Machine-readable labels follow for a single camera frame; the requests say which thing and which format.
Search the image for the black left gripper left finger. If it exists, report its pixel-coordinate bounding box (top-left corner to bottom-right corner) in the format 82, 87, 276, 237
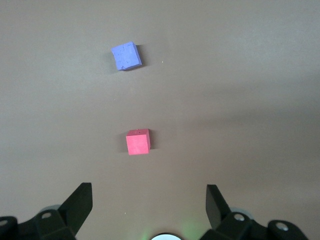
0, 182, 94, 240

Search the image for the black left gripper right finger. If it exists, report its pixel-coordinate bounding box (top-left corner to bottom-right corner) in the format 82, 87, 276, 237
199, 184, 310, 240

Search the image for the red foam block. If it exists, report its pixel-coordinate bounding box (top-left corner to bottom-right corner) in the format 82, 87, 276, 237
125, 128, 152, 156

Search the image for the purple foam block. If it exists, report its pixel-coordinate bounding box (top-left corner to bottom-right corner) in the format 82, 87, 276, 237
110, 41, 143, 72

